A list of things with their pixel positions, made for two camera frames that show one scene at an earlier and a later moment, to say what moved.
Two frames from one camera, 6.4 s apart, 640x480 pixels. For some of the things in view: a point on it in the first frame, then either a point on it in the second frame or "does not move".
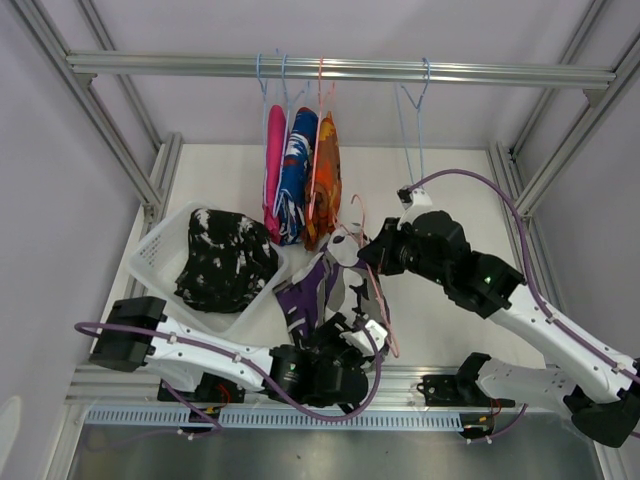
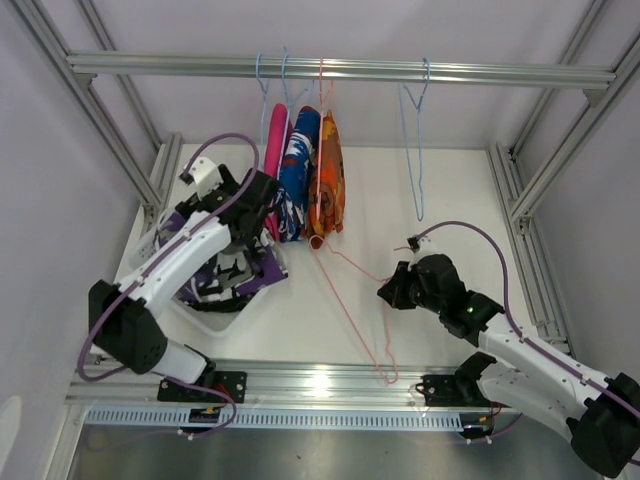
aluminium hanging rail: (345, 67) does not move
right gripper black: (379, 252) -> (396, 286)
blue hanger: (417, 108) does not move
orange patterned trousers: (325, 194) does not move
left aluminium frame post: (150, 200) does not move
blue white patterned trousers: (295, 178) does not move
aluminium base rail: (136, 387) does not move
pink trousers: (276, 133) does not move
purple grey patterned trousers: (326, 285) -> (229, 280)
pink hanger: (316, 140) -> (323, 94)
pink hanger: (386, 318) -> (385, 280)
